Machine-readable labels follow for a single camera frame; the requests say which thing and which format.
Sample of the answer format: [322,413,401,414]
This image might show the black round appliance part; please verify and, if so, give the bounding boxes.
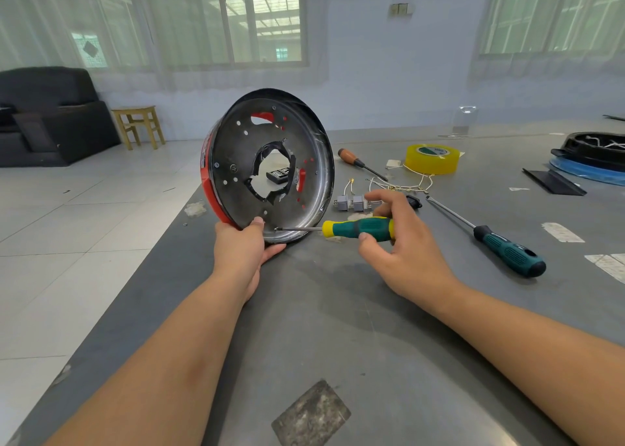
[551,132,625,173]

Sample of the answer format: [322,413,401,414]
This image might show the large barred window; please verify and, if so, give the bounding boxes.
[70,0,306,66]
[483,0,625,56]

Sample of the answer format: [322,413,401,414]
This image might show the sheer white curtain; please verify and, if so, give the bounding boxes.
[471,0,625,81]
[0,0,328,91]

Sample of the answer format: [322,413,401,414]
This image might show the teal handle screwdriver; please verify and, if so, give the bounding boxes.
[424,195,548,279]

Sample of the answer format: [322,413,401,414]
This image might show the narrow white tape strip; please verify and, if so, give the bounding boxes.
[542,222,586,244]

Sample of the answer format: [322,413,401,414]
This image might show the wide white tape strips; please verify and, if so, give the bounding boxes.
[584,253,625,284]

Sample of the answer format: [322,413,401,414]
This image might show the yellow tape roll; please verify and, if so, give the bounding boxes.
[405,144,463,176]

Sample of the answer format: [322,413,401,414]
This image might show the small wooden stool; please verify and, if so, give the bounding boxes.
[110,105,166,151]

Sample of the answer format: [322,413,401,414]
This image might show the person's left hand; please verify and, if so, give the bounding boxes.
[212,216,287,301]

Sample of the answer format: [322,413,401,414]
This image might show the red round appliance base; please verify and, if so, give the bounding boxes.
[200,88,336,245]

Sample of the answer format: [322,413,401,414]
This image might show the person's right hand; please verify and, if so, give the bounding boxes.
[357,189,466,315]

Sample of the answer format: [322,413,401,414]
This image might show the person's right forearm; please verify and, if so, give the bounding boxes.
[430,283,625,446]

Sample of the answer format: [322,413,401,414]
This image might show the blue ring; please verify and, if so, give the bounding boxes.
[547,160,625,187]

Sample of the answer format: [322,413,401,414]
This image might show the orange handle screwdriver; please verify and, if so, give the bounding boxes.
[338,148,390,183]

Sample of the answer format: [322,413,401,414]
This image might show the black flat plate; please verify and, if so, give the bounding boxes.
[522,168,588,196]

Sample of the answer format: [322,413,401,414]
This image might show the black armchair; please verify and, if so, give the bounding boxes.
[0,66,122,167]

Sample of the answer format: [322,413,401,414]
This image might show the green yellow handle screwdriver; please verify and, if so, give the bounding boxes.
[275,216,396,243]

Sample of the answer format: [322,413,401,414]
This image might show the person's left forearm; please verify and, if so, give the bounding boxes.
[49,279,255,446]

